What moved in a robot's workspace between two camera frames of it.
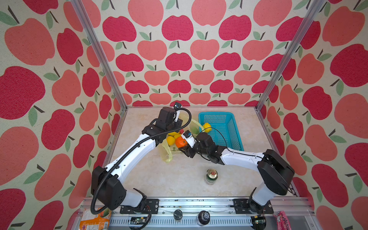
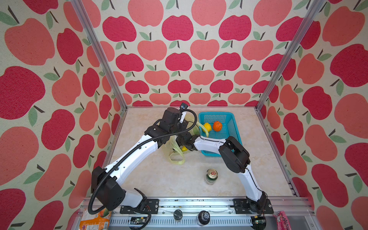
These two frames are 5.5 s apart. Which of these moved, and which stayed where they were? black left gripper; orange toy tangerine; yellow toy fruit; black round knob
Moved: orange toy tangerine
Stayed: black round knob; yellow toy fruit; black left gripper
